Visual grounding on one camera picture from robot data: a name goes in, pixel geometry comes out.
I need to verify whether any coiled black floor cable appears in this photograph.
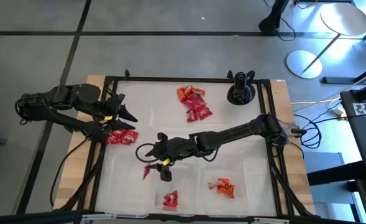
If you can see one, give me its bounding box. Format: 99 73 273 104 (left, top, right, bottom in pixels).
293 113 323 150

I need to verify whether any thin black floor cable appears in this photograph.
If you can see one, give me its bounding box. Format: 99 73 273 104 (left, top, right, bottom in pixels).
275 15 297 42

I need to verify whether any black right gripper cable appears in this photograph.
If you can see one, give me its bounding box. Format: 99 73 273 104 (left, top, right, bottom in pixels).
135 142 158 164

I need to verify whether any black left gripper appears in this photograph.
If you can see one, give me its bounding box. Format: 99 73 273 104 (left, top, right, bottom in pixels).
101 93 139 133

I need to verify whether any white power adapter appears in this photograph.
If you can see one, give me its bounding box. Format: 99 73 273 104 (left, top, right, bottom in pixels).
332 106 347 119

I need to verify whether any black aluminium table frame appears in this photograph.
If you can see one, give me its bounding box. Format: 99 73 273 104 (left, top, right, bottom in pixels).
0 70 366 224

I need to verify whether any black desk leg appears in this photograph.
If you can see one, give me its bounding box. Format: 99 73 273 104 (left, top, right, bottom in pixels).
321 60 366 85

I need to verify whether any black cable plug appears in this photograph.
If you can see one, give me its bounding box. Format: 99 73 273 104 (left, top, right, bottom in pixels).
290 126 308 138

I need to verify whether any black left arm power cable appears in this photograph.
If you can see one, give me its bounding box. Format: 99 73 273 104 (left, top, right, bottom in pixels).
49 139 89 208

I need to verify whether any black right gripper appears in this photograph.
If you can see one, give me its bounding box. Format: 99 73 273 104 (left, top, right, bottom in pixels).
145 133 199 183

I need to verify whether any yellow floor cable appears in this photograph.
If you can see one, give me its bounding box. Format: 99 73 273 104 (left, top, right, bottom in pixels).
290 96 342 106

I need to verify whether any black round-base stand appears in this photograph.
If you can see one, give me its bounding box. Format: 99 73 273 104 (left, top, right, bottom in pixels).
226 70 257 106

